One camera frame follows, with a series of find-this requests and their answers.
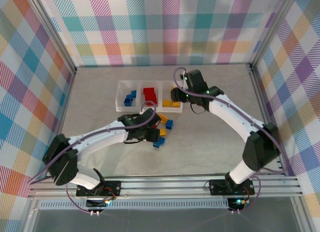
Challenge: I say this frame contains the aluminium frame leg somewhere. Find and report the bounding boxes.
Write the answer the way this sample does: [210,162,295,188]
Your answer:
[23,199,42,232]
[291,196,312,232]

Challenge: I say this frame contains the clear three-compartment container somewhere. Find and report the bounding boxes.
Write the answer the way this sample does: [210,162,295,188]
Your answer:
[115,79,184,114]

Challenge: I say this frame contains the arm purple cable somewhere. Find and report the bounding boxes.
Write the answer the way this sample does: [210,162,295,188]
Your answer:
[174,66,287,215]
[27,101,159,215]

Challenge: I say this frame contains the aluminium table edge rail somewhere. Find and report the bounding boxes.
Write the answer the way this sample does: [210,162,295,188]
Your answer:
[247,63,292,178]
[46,68,78,179]

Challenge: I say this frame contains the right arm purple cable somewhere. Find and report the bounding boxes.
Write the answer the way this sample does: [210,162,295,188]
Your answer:
[174,66,287,215]

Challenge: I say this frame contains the black controller board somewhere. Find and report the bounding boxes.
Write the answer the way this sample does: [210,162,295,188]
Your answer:
[227,197,251,212]
[86,198,113,211]

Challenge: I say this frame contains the aluminium frame post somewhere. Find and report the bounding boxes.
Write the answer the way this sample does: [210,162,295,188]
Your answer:
[248,0,301,71]
[23,0,78,75]

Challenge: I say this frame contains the slotted grey cable duct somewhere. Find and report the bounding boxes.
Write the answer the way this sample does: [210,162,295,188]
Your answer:
[39,200,230,211]

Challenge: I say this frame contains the wide aluminium mounting rail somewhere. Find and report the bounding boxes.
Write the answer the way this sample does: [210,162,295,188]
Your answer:
[27,175,305,201]

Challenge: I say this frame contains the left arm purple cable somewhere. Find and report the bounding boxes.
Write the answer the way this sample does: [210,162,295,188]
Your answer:
[27,101,159,215]

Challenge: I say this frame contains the thin red yellow wires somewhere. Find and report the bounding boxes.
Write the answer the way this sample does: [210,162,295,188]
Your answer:
[244,188,254,205]
[104,186,129,201]

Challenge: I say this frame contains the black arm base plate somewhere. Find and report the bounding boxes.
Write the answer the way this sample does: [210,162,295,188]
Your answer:
[76,180,122,199]
[208,179,256,196]

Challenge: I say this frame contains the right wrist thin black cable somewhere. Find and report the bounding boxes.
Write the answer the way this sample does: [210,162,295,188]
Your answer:
[189,103,209,115]

